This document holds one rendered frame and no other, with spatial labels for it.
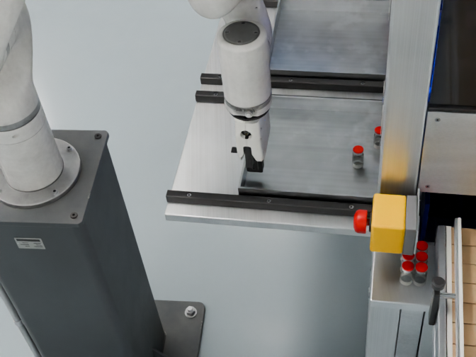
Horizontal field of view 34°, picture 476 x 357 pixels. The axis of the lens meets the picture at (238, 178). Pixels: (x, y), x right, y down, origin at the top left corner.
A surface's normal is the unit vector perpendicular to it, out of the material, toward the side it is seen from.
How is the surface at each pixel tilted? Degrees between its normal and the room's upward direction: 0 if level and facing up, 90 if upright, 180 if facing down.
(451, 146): 90
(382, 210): 0
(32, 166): 90
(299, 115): 0
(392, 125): 90
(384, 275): 0
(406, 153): 90
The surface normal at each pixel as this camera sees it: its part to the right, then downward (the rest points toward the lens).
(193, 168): -0.08, -0.66
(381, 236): -0.16, 0.75
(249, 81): 0.18, 0.73
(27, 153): 0.40, 0.66
